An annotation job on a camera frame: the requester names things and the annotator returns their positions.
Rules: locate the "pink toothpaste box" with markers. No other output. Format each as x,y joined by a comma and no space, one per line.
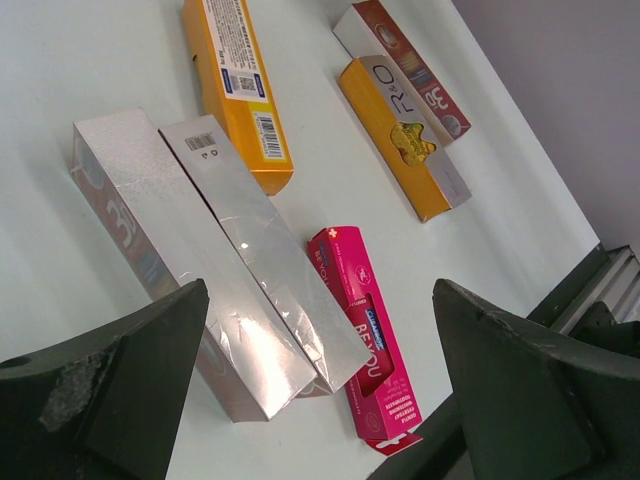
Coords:
383,403

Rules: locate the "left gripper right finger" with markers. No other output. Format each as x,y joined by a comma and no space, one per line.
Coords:
536,404

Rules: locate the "silver toothpaste box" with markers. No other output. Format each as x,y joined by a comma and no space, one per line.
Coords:
169,237
270,252

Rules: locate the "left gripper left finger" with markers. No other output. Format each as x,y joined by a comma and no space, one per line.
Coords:
106,404

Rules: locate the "gold R&O toothpaste box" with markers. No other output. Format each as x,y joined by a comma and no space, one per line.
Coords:
401,133

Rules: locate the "orange toothpaste box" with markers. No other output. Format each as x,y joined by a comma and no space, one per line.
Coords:
235,87

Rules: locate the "red 3D toothpaste box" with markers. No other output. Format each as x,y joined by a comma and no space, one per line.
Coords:
367,29

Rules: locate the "right silver toothpaste box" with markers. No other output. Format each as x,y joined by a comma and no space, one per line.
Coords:
270,252

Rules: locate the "left silver toothpaste box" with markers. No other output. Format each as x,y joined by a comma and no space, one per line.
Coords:
169,237

